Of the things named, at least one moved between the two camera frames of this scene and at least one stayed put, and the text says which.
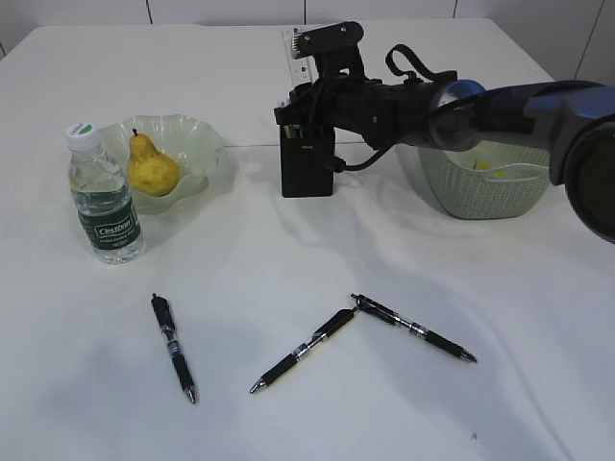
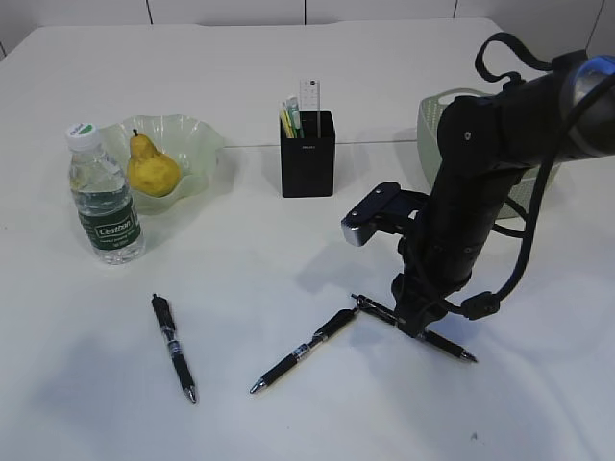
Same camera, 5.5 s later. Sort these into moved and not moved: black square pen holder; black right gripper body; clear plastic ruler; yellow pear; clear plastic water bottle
Moved: clear plastic ruler; black right gripper body
Not moved: clear plastic water bottle; yellow pear; black square pen holder
